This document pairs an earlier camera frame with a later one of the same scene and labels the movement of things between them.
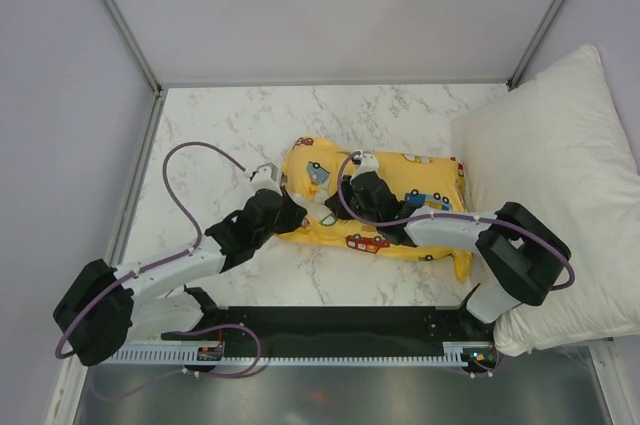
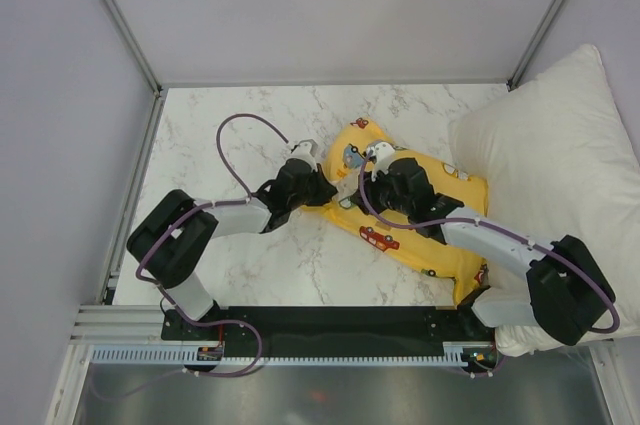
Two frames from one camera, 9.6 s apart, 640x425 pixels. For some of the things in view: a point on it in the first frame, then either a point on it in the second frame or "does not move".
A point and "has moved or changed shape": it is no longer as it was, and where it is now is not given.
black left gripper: x=293 y=215 → x=324 y=190
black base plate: x=339 y=325 does not move
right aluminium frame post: x=551 y=18 does not move
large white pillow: x=554 y=143 does not move
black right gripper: x=335 y=204 → x=370 y=183
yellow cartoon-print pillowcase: x=424 y=183 has moved or changed shape
